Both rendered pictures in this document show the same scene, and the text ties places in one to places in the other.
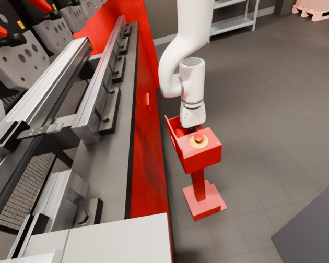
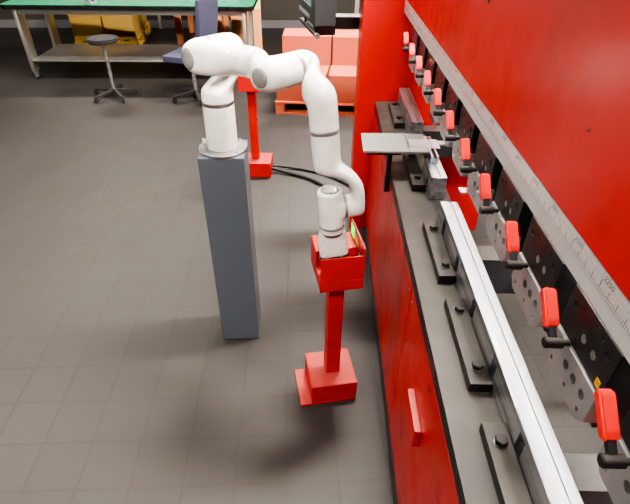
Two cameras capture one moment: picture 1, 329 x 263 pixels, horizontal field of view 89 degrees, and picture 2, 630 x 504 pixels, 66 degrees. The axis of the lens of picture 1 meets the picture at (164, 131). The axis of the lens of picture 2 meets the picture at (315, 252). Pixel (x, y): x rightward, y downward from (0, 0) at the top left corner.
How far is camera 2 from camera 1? 1.97 m
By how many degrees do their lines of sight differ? 98
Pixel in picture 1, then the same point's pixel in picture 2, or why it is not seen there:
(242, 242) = (292, 338)
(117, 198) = (401, 191)
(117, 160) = (409, 208)
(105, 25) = not seen: outside the picture
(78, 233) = (404, 150)
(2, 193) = not seen: hidden behind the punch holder
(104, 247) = (389, 147)
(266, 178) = (213, 398)
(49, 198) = (437, 169)
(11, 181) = not seen: hidden behind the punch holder
